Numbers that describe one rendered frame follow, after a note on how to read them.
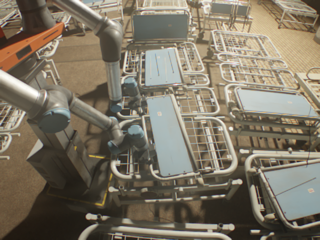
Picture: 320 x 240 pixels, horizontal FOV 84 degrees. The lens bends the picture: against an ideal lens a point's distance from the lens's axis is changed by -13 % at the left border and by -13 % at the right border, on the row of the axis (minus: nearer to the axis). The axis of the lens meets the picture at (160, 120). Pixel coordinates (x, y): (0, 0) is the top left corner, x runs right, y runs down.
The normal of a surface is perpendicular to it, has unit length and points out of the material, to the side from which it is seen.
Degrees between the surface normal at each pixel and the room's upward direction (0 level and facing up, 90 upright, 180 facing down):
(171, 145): 1
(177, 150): 1
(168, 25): 90
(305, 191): 5
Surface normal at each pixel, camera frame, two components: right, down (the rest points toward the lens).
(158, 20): 0.05, 0.73
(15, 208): 0.00, -0.68
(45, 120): 0.48, 0.71
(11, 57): 0.94, 0.24
